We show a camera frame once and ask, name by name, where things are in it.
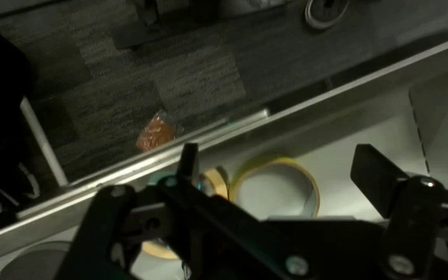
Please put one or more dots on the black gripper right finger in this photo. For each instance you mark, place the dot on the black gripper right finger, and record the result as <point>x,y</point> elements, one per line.
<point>413,222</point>

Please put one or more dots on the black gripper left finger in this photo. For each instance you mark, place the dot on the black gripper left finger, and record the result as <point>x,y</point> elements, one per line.
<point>111,218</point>

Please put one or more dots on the grey metal open drawer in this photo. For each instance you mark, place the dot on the grey metal open drawer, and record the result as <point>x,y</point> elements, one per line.
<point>359,156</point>

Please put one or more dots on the small orange object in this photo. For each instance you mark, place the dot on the small orange object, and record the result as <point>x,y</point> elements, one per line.
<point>155,134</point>

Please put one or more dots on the white bar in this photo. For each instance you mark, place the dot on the white bar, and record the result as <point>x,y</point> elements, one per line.
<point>43,140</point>

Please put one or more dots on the yellow-green rimmed tape roll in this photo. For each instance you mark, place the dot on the yellow-green rimmed tape roll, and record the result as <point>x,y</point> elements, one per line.
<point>287,163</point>

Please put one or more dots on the round grey caster wheel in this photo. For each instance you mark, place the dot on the round grey caster wheel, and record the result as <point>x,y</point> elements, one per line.
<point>315,17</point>

